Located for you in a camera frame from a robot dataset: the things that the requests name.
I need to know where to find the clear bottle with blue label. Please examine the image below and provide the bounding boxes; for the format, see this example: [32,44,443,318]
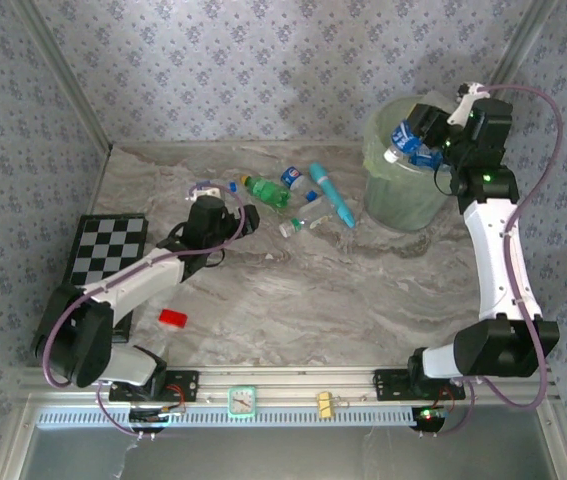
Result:
[382,118,427,164]
[410,147,447,171]

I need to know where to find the green bottle with yellow cap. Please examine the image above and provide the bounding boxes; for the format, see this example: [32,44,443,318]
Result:
[240,173,293,210]

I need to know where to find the small bottle blue Pepsi label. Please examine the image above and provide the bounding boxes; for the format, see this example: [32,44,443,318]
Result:
[280,165,309,190]
[190,180,239,201]

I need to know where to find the green bin with plastic liner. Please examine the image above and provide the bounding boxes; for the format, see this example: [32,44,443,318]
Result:
[361,94,489,232]

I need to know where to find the teal blue plastic tube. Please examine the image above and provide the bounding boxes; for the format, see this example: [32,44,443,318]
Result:
[308,162,356,230]

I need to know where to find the black grey chessboard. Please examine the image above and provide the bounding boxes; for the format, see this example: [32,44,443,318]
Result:
[62,214,149,346]

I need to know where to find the red plastic block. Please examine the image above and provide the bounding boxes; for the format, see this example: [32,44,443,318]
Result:
[158,308,188,330]

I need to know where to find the small teal square clock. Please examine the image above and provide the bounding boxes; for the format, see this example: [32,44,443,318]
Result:
[226,385,258,417]

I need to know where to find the yellow binder clip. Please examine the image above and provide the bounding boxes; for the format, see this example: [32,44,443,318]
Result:
[315,392,353,417]

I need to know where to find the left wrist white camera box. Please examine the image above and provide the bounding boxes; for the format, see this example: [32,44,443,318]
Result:
[190,183,228,202]

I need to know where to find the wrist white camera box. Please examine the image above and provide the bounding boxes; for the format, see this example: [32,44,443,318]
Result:
[446,79,490,126]
[190,183,228,202]

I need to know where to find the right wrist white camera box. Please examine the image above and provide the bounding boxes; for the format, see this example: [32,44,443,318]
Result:
[446,79,490,126]

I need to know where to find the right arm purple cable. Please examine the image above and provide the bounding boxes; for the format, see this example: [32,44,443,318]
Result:
[420,83,564,440]

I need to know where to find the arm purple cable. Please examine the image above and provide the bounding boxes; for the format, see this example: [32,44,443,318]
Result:
[420,83,564,440]
[42,182,249,442]

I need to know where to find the aluminium frame post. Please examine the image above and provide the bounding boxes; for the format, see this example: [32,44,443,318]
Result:
[12,0,114,154]
[482,0,562,99]

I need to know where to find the aluminium rail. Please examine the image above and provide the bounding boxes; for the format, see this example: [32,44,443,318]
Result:
[17,367,562,407]

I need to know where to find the grey slotted cable duct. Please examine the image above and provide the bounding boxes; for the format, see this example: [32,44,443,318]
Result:
[35,405,417,429]

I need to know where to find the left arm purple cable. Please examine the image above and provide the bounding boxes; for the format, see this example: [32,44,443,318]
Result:
[42,182,249,442]

